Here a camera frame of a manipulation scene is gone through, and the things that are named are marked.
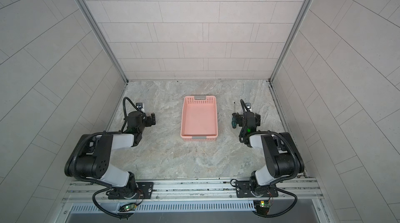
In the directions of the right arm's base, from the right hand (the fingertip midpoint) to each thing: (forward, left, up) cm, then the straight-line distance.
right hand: (246, 112), depth 95 cm
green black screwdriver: (-3, +8, -2) cm, 9 cm away
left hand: (+4, +59, +3) cm, 60 cm away
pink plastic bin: (+2, +30, -8) cm, 31 cm away
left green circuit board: (-43, +61, -1) cm, 75 cm away
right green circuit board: (-47, +3, -6) cm, 47 cm away
